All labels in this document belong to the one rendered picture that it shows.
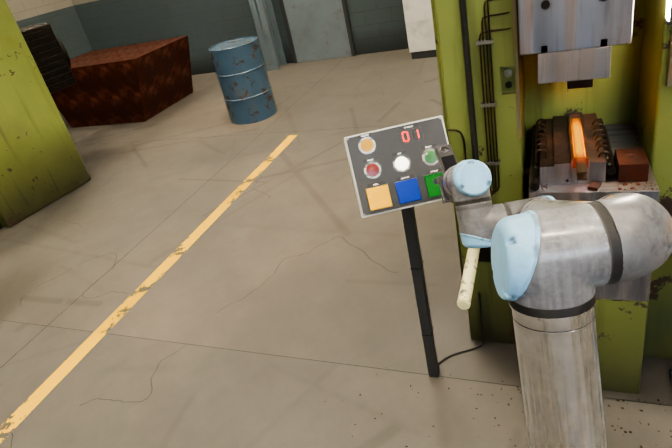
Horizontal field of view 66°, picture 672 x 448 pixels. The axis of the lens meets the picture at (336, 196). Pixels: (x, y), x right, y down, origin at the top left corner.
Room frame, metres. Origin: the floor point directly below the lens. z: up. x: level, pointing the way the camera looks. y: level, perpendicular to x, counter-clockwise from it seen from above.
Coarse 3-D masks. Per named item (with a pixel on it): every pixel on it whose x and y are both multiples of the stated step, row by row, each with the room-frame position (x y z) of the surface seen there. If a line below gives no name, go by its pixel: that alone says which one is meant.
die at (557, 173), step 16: (544, 128) 1.80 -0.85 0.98; (560, 128) 1.75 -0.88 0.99; (592, 128) 1.68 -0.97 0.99; (560, 144) 1.62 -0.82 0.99; (592, 144) 1.56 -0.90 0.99; (544, 160) 1.55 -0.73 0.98; (560, 160) 1.51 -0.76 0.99; (592, 160) 1.45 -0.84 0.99; (544, 176) 1.51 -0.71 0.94; (560, 176) 1.48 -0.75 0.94; (576, 176) 1.46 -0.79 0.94; (592, 176) 1.44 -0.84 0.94
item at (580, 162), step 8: (576, 120) 1.75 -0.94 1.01; (576, 128) 1.68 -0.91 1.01; (576, 136) 1.62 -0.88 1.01; (576, 144) 1.56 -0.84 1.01; (576, 152) 1.50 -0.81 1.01; (576, 160) 1.44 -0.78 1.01; (584, 160) 1.43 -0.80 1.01; (576, 168) 1.43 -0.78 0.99; (584, 168) 1.38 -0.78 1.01; (584, 176) 1.37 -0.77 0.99
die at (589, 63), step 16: (544, 48) 1.55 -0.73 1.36; (592, 48) 1.45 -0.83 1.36; (608, 48) 1.43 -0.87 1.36; (544, 64) 1.50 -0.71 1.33; (560, 64) 1.48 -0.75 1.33; (576, 64) 1.47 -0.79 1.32; (592, 64) 1.45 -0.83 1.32; (608, 64) 1.43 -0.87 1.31; (544, 80) 1.50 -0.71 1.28; (560, 80) 1.48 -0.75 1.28; (576, 80) 1.47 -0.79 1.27
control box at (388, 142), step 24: (432, 120) 1.61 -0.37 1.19; (360, 144) 1.60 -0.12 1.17; (384, 144) 1.59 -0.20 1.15; (408, 144) 1.58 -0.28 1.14; (432, 144) 1.57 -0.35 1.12; (360, 168) 1.56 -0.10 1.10; (384, 168) 1.55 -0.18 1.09; (408, 168) 1.54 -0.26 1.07; (432, 168) 1.54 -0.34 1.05; (360, 192) 1.53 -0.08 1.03
